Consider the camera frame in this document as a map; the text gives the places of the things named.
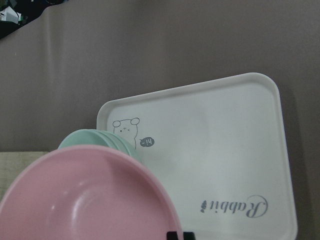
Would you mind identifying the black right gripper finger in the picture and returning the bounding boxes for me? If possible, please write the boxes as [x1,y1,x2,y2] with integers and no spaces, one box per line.
[166,231,195,240]

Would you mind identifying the pink bowl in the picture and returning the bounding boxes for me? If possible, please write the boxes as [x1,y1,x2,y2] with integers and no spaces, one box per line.
[0,150,183,240]

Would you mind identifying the green bowl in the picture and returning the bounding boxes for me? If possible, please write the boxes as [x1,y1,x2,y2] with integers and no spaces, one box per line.
[57,129,144,165]

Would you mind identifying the white rabbit tray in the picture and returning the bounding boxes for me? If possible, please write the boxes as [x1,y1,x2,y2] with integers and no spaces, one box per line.
[96,72,298,240]

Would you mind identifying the wooden cutting board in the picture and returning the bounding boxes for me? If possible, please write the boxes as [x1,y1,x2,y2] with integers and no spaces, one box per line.
[0,151,49,200]

